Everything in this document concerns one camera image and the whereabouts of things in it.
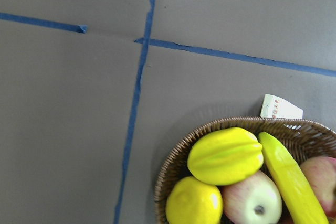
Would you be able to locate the white basket tag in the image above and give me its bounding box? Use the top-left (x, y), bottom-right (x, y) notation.
top-left (260, 94), bottom-right (303, 119)

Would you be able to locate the brown wicker basket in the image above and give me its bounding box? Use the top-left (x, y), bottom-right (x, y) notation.
top-left (154, 116), bottom-right (335, 223)

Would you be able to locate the yellow star fruit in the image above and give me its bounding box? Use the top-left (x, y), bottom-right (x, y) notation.
top-left (187, 127), bottom-right (264, 186)

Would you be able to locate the yellow mango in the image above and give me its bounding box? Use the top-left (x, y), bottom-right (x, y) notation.
top-left (165, 176), bottom-right (223, 223)

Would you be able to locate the pale apple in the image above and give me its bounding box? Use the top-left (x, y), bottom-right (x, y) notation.
top-left (221, 171), bottom-right (282, 224)

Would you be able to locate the pink peach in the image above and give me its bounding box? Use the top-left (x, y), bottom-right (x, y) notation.
top-left (300, 156), bottom-right (335, 217)

